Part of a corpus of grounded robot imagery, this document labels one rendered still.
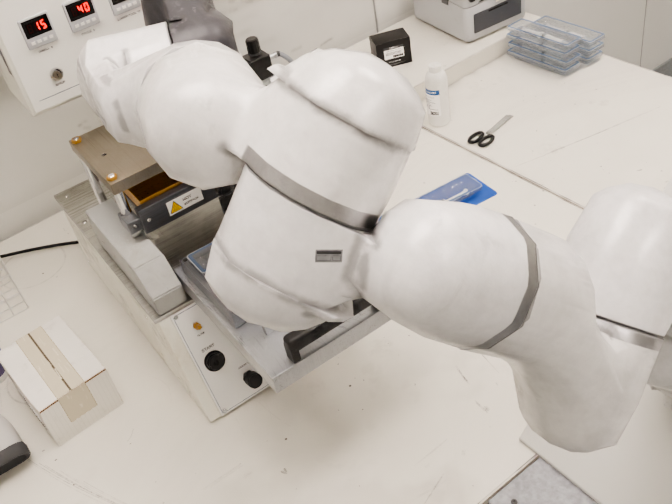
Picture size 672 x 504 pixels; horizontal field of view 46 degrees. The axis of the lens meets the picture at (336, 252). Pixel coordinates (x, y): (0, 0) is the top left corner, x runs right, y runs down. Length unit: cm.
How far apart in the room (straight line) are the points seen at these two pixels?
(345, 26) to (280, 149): 161
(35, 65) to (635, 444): 104
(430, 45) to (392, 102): 156
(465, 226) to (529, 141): 123
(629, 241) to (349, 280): 28
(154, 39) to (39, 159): 97
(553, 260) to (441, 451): 62
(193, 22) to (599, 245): 50
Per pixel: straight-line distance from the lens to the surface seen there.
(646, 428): 113
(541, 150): 174
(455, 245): 54
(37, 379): 137
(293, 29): 206
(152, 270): 122
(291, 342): 102
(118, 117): 76
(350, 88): 54
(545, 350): 65
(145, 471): 129
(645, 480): 113
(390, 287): 55
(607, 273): 74
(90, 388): 134
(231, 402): 130
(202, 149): 60
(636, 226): 74
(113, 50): 92
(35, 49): 135
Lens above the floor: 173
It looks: 40 degrees down
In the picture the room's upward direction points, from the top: 12 degrees counter-clockwise
